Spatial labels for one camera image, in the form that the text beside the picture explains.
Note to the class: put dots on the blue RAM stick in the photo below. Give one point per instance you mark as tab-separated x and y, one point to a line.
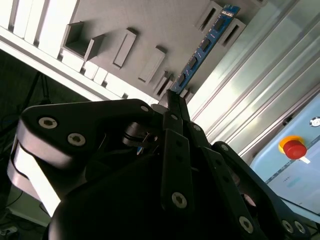
201	51

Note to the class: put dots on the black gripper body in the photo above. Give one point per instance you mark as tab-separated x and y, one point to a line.
112	212

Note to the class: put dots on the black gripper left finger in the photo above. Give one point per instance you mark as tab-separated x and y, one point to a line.
75	117

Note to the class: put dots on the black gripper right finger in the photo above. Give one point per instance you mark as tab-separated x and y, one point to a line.
210	160

